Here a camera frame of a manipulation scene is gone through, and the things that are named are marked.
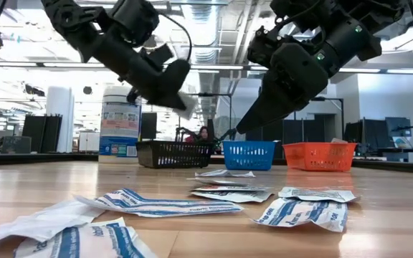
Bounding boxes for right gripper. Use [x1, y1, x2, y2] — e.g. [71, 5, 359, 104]
[235, 16, 384, 135]

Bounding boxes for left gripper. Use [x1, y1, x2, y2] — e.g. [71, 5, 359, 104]
[91, 32, 192, 111]

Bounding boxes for white drug facts packet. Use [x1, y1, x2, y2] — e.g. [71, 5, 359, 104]
[277, 186, 361, 204]
[173, 91, 199, 121]
[187, 178, 270, 193]
[190, 189, 275, 204]

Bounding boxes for blue plastic basket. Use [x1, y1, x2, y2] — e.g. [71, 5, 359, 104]
[222, 140, 277, 171]

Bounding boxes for black plastic basket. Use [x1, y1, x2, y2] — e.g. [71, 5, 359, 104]
[136, 140, 215, 169]

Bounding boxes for black monitor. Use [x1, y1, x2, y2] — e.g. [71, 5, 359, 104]
[141, 112, 158, 140]

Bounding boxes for person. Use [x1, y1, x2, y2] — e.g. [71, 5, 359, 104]
[186, 125, 215, 144]

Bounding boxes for white wipes canister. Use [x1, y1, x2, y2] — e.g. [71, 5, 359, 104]
[98, 85, 143, 165]

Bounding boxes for orange plastic basket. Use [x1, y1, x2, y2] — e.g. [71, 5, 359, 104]
[283, 142, 358, 173]

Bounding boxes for white cabinet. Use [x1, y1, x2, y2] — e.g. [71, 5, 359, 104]
[79, 131, 100, 152]

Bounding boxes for crumpled blue striped bandage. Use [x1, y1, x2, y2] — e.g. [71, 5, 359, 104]
[252, 196, 349, 233]
[12, 217, 157, 258]

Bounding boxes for white building pillar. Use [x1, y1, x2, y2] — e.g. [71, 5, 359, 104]
[46, 85, 75, 153]

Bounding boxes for black partition panels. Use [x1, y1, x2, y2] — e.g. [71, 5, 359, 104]
[22, 114, 63, 153]

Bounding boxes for blue screen monitor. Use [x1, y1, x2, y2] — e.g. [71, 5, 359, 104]
[385, 117, 412, 150]

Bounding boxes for grey box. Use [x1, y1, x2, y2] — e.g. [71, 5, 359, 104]
[1, 135, 32, 154]

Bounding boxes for plain white bandage wrapper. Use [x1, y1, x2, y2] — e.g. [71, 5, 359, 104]
[0, 199, 105, 243]

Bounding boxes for black metal rig frame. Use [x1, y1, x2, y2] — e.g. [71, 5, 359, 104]
[195, 92, 233, 141]
[312, 96, 344, 143]

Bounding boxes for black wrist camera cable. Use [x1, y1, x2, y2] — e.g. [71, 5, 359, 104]
[156, 12, 193, 62]

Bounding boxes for silver ventilation duct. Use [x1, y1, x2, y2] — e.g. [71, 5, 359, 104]
[188, 3, 225, 94]

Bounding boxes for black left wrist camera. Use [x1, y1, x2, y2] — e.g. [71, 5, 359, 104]
[108, 0, 161, 47]

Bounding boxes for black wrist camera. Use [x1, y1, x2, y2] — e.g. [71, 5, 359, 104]
[108, 0, 161, 47]
[270, 0, 336, 37]

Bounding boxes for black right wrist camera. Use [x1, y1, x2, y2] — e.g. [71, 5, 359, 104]
[270, 0, 336, 37]

